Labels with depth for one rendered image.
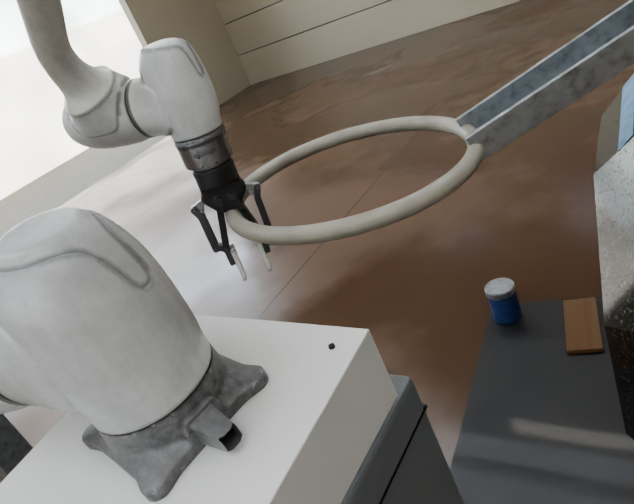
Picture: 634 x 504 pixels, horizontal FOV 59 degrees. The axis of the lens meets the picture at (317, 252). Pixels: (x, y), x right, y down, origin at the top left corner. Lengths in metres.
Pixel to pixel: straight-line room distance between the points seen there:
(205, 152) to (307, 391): 0.48
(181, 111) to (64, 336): 0.48
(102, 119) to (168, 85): 0.14
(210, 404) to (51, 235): 0.24
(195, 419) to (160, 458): 0.05
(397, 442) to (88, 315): 0.40
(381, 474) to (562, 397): 1.12
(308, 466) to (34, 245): 0.34
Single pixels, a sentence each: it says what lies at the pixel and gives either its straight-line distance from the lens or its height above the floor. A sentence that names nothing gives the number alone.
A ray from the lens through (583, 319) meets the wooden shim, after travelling 1.98.
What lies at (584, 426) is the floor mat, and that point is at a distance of 1.70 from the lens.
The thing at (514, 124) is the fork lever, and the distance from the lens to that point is 0.99.
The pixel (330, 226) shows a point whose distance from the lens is 0.83.
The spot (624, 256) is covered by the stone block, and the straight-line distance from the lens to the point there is 1.09.
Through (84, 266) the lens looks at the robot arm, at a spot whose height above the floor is 1.14.
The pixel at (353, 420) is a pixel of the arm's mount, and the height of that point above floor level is 0.85.
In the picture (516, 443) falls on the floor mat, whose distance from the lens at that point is 1.68.
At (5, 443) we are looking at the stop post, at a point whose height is 0.63.
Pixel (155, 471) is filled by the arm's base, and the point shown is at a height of 0.92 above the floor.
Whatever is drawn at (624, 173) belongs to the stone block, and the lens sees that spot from 1.12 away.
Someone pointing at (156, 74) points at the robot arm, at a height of 1.24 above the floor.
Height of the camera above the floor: 1.29
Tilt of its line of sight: 26 degrees down
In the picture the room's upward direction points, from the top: 25 degrees counter-clockwise
